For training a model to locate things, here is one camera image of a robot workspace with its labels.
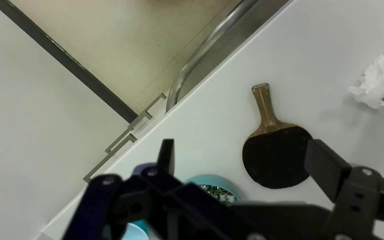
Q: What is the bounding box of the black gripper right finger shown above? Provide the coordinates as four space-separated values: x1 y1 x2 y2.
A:
304 139 384 240

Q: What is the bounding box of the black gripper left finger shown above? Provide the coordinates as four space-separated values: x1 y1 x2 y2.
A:
63 139 229 240

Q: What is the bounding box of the white paper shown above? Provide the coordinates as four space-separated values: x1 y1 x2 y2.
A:
347 54 384 111

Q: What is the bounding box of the teal blue bowl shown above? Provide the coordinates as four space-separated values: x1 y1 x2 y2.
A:
184 174 245 206

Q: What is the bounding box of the black wooden ping pong paddle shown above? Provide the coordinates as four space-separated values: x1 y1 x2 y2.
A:
241 82 315 190

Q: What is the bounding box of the teal plastic cup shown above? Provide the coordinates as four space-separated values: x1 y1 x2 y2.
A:
120 219 157 240

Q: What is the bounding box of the small metal drawer handle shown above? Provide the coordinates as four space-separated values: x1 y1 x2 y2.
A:
83 92 168 184

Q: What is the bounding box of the long curved metal handle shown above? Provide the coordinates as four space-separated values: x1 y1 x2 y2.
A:
164 0 260 112

